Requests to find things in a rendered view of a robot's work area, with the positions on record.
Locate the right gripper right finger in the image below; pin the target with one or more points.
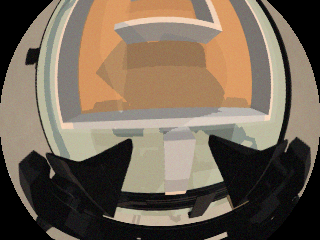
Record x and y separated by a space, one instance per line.
242 167

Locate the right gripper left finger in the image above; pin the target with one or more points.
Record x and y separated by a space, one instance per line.
100 177

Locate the wooden maze board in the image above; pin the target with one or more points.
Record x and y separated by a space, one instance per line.
162 66

